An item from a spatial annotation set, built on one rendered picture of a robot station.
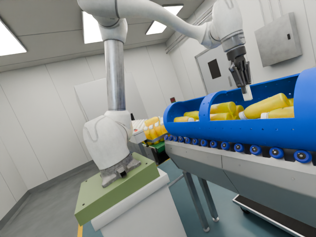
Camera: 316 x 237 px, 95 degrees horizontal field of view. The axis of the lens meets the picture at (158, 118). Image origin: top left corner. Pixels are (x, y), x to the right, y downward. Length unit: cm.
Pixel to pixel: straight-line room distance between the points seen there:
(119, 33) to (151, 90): 506
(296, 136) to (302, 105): 10
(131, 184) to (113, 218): 13
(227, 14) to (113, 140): 69
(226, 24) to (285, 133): 47
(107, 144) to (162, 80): 566
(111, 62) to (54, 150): 475
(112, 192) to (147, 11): 74
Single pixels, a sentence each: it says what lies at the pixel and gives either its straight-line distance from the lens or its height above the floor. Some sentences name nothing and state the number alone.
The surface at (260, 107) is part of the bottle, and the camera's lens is 73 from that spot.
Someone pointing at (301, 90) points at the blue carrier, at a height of 119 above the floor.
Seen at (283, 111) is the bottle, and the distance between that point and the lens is 68.
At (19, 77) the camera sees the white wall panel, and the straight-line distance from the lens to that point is 572.
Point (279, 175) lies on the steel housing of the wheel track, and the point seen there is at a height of 88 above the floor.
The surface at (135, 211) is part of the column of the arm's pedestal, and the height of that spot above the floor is 93.
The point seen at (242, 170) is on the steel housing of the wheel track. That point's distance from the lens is 83.
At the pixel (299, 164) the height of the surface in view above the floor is 93.
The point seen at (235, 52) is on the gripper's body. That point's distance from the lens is 75.
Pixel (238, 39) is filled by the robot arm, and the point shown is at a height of 143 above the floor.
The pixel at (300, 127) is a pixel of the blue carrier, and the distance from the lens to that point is 61.
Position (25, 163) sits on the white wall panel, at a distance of 563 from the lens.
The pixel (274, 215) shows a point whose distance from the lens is 164.
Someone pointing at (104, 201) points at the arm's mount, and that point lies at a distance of 63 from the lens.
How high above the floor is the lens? 131
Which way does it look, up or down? 8 degrees down
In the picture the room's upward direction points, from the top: 20 degrees counter-clockwise
